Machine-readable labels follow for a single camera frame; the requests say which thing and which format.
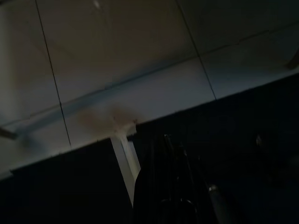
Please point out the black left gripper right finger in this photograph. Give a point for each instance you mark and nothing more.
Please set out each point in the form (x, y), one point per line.
(184, 191)

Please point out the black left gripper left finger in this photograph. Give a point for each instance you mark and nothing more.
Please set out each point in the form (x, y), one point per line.
(151, 186)

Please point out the black floor mat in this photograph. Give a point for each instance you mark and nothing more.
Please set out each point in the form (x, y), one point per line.
(58, 186)

